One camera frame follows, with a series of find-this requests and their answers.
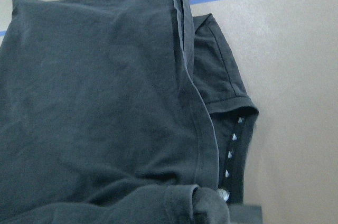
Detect brown paper table cover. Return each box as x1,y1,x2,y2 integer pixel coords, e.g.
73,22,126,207
0,0,338,224

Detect black graphic t-shirt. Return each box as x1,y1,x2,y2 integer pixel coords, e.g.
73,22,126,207
1,0,261,223

